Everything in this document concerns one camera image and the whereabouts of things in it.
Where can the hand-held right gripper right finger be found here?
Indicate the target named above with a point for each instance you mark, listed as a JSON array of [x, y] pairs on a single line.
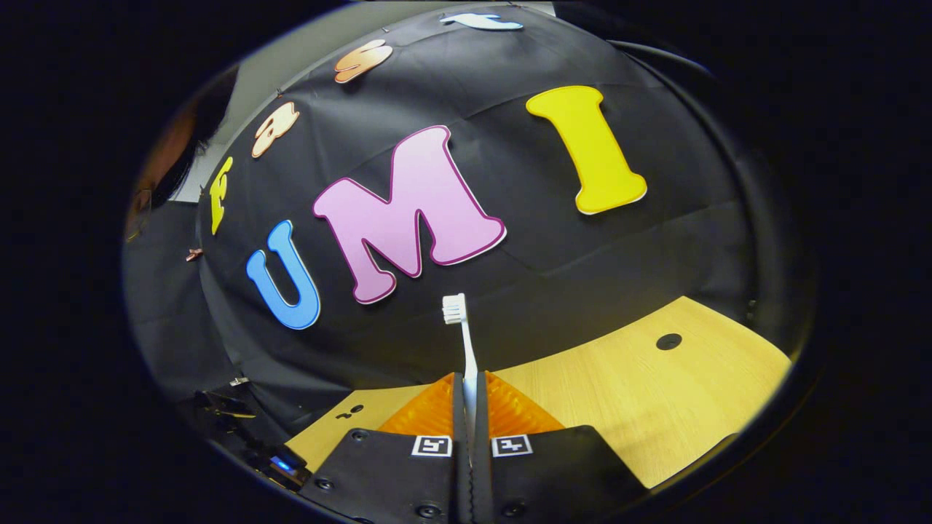
[[482, 418]]

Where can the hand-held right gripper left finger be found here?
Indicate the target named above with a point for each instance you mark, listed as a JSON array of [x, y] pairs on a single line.
[[459, 407]]

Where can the white toothbrush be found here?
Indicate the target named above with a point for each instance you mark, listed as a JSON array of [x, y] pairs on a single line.
[[470, 349]]

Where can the black backdrop cloth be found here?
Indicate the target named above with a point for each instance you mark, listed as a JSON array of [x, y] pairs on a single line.
[[546, 255]]

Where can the copper clip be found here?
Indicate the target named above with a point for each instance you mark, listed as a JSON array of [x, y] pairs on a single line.
[[194, 254]]

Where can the dark brown object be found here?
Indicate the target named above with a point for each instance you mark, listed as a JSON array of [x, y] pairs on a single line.
[[164, 160]]

